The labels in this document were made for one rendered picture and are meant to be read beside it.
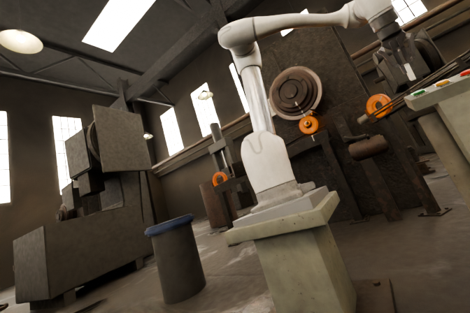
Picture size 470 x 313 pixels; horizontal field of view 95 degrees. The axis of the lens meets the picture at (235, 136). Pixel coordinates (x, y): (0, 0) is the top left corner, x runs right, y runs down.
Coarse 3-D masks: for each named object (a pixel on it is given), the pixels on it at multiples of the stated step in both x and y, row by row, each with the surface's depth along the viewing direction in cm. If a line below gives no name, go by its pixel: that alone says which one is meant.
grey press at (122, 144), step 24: (96, 120) 305; (120, 120) 340; (72, 144) 322; (96, 144) 297; (120, 144) 323; (144, 144) 363; (72, 168) 318; (96, 168) 306; (120, 168) 307; (144, 168) 343; (72, 192) 319; (96, 192) 313; (120, 192) 326; (144, 192) 355; (144, 216) 337
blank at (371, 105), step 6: (372, 96) 144; (378, 96) 140; (384, 96) 137; (372, 102) 144; (384, 102) 137; (366, 108) 149; (372, 108) 145; (384, 108) 138; (390, 108) 136; (384, 114) 139
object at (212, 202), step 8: (200, 184) 440; (208, 184) 424; (208, 192) 421; (208, 200) 420; (216, 200) 415; (232, 200) 437; (208, 208) 419; (216, 208) 412; (232, 208) 423; (208, 216) 421; (216, 216) 409; (224, 216) 408; (216, 224) 407; (224, 224) 404
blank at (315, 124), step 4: (308, 116) 182; (300, 120) 186; (304, 120) 184; (308, 120) 182; (312, 120) 180; (316, 120) 179; (300, 124) 186; (312, 124) 180; (316, 124) 178; (300, 128) 186; (304, 128) 184; (312, 128) 180; (316, 128) 179; (304, 132) 184; (308, 132) 182; (312, 132) 180
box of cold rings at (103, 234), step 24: (96, 216) 240; (120, 216) 261; (24, 240) 220; (48, 240) 199; (72, 240) 214; (96, 240) 230; (120, 240) 250; (144, 240) 273; (24, 264) 216; (48, 264) 193; (72, 264) 207; (96, 264) 222; (120, 264) 241; (24, 288) 212; (48, 288) 188; (72, 288) 200
